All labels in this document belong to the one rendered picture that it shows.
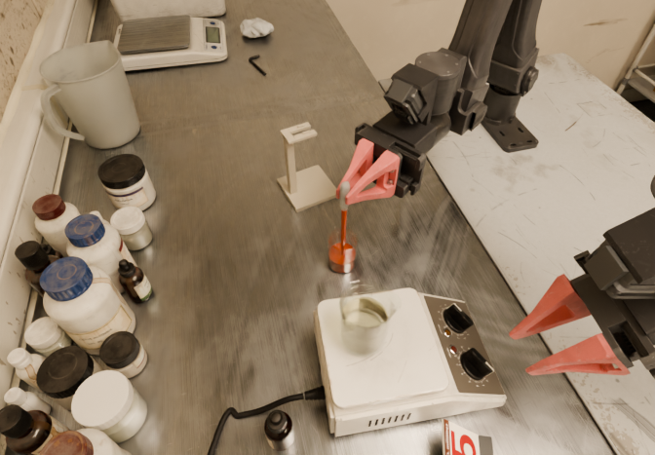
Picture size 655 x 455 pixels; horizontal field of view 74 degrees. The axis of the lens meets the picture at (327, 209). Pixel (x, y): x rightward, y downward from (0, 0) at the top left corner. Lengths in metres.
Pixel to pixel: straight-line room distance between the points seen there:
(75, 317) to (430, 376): 0.38
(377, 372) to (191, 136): 0.59
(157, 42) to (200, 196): 0.48
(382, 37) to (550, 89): 0.99
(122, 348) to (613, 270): 0.49
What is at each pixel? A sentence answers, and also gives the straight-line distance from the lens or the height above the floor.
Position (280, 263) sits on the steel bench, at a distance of 0.65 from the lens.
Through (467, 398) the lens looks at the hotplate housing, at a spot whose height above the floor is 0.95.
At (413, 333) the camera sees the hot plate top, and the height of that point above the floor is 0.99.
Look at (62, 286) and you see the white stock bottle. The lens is 0.54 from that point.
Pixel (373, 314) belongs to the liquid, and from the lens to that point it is 0.46.
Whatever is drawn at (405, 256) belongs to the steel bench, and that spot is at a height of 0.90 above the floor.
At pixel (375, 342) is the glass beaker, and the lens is 0.45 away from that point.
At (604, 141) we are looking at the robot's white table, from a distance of 0.99.
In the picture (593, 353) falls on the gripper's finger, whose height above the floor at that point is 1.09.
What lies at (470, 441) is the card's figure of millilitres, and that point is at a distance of 0.55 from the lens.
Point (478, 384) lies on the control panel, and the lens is 0.53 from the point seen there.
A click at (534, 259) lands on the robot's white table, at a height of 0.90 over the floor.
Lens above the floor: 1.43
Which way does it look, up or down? 48 degrees down
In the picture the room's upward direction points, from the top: straight up
